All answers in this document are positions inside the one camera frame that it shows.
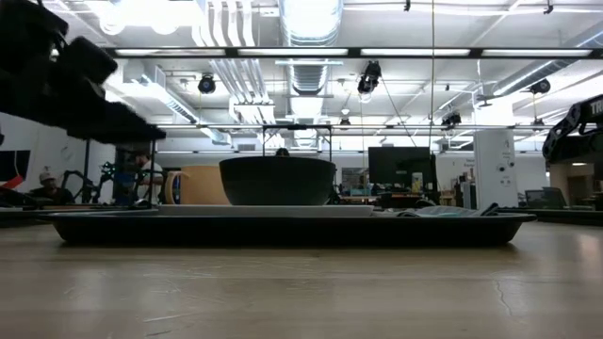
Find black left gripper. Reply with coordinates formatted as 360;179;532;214
0;50;168;144

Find orange mug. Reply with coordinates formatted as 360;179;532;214
163;164;232;206

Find white round plate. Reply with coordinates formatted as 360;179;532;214
157;203;376;218

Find black bowl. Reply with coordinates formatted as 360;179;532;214
219;155;337;207

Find black rectangular tray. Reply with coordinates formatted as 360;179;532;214
37;209;538;248

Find gray cloth napkin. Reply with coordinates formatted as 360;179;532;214
374;202;500;218

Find background black robot arms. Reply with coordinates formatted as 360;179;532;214
59;162;120;203

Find black ceiling spot lamp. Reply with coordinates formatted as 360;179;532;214
197;73;218;95
356;59;383;95
529;77;552;96
441;111;464;129

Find overhead light bar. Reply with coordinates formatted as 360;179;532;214
103;45;603;60

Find black computer monitor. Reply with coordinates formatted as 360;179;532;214
367;146;438;188

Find white pillar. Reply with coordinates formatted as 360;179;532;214
473;129;518;202

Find tall black stand frame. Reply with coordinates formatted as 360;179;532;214
80;138;159;208

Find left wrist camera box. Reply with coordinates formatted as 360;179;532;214
56;36;119;86

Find black wall screen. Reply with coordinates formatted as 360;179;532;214
0;149;32;183

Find small black gantry frame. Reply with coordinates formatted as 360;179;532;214
261;123;334;161

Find silver ventilation duct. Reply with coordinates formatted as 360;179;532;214
277;0;345;119

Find thin hanging cable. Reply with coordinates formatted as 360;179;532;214
429;0;436;150

